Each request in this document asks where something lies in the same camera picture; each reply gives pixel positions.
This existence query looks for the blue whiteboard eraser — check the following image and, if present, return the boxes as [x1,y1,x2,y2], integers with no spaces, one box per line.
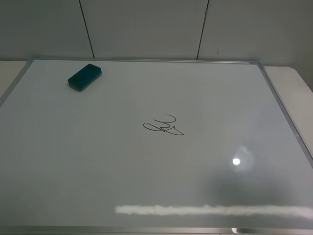
[67,64,102,92]

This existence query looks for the white whiteboard with aluminium frame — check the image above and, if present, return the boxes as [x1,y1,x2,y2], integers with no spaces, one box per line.
[0,58,313,235]

